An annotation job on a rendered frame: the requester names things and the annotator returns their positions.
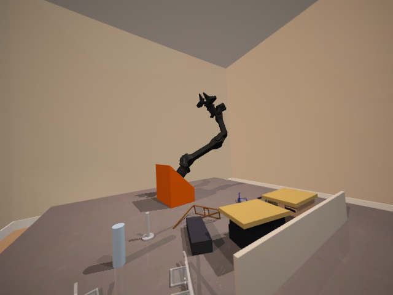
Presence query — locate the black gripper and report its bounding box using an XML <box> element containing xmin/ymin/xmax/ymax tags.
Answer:
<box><xmin>197</xmin><ymin>92</ymin><xmax>217</xmax><ymax>111</ymax></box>

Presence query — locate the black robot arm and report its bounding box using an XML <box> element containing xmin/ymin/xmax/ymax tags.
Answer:
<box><xmin>177</xmin><ymin>96</ymin><xmax>227</xmax><ymax>178</ymax></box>

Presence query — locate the beige flat panel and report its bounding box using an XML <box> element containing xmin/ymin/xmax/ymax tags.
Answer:
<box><xmin>233</xmin><ymin>191</ymin><xmax>348</xmax><ymax>295</ymax></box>

